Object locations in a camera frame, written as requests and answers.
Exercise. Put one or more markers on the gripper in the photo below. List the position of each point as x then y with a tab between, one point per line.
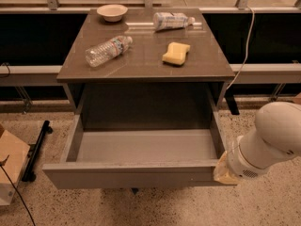
241	163

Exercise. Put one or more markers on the grey top drawer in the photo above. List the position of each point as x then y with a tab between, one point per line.
137	136

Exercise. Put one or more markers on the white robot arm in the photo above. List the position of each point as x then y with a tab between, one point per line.
275	138

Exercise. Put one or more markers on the grey drawer cabinet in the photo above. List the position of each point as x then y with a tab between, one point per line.
144	60

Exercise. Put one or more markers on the yellow sponge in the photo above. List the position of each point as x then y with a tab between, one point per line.
176	53

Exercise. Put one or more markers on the white blue lying bottle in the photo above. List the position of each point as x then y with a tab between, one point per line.
171	20

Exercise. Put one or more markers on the clear plastic water bottle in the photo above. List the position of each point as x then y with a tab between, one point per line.
101	53

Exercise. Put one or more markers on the black floor bar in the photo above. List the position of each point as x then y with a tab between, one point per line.
29	174

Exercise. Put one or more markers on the white ceramic bowl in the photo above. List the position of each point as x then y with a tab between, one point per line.
112	13

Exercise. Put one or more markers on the cardboard box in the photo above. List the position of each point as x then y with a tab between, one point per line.
13	155

